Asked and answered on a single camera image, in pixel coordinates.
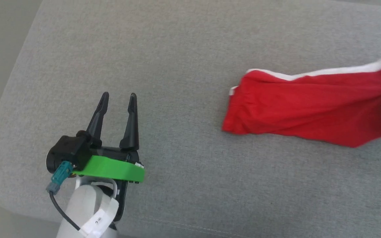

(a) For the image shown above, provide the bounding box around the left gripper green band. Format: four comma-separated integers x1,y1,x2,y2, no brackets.
72,92,146,222

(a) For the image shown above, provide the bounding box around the red garment with white trim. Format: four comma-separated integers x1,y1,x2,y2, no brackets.
222,52,381,148

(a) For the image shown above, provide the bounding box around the grey fabric sofa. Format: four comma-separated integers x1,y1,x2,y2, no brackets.
0,0,381,238

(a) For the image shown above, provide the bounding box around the black left camera cable teal plug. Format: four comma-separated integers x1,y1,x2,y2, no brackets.
46,161,82,232

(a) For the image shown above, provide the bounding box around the white cable label tape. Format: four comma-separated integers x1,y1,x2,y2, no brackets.
79,197,120,238

